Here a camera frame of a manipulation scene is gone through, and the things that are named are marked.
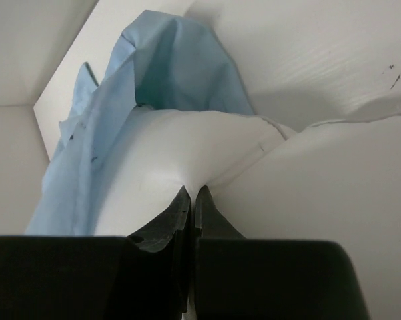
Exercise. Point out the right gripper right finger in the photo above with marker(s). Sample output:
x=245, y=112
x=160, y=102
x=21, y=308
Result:
x=220, y=263

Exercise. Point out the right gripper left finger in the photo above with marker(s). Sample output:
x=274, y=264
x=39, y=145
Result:
x=160, y=274

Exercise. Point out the white pillow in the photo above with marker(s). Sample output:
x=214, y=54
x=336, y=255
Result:
x=338, y=181

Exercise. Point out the light blue pillowcase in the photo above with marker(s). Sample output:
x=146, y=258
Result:
x=161, y=62

